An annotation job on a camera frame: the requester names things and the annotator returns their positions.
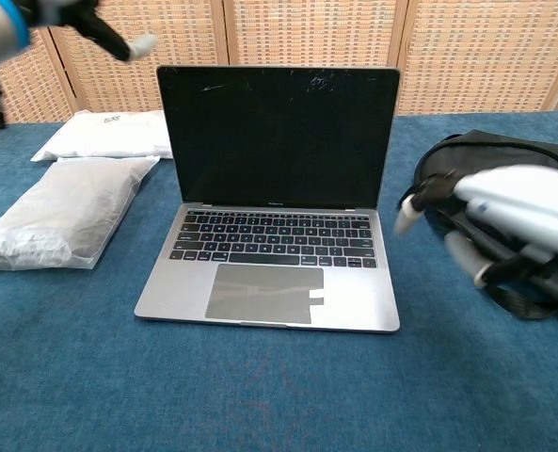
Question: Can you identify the white plastic package with label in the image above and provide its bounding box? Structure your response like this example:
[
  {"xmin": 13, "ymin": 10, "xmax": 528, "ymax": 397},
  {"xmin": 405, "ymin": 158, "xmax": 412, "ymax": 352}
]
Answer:
[{"xmin": 29, "ymin": 109, "xmax": 174, "ymax": 163}]

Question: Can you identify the blue felt table cover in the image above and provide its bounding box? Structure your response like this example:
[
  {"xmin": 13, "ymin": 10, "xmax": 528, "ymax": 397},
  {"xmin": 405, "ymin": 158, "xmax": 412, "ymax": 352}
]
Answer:
[{"xmin": 0, "ymin": 109, "xmax": 558, "ymax": 452}]

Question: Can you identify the woven bamboo folding screen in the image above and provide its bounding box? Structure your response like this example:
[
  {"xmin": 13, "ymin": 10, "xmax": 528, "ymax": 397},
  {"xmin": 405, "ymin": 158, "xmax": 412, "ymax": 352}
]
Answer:
[{"xmin": 0, "ymin": 0, "xmax": 558, "ymax": 127}]

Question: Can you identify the grey clothing in clear bag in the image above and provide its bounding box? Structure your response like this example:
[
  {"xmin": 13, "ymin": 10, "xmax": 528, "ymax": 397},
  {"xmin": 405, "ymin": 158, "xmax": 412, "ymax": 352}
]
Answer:
[{"xmin": 0, "ymin": 156, "xmax": 162, "ymax": 273}]

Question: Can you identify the silver grey laptop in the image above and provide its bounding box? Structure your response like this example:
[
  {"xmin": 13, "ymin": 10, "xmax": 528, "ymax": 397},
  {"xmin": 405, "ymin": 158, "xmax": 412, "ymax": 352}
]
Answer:
[{"xmin": 134, "ymin": 65, "xmax": 403, "ymax": 335}]

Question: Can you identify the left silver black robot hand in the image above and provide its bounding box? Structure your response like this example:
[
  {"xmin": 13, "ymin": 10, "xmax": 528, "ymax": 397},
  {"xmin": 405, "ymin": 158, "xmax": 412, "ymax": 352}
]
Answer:
[{"xmin": 20, "ymin": 0, "xmax": 159, "ymax": 63}]

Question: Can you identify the black backpack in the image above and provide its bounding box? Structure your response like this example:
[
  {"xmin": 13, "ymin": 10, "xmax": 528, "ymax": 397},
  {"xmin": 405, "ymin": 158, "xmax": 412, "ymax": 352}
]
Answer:
[{"xmin": 411, "ymin": 130, "xmax": 558, "ymax": 322}]

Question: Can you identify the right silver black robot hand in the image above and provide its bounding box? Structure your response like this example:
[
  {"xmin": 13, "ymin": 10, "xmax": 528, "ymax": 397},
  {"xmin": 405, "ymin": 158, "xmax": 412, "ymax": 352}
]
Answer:
[{"xmin": 394, "ymin": 164, "xmax": 558, "ymax": 290}]

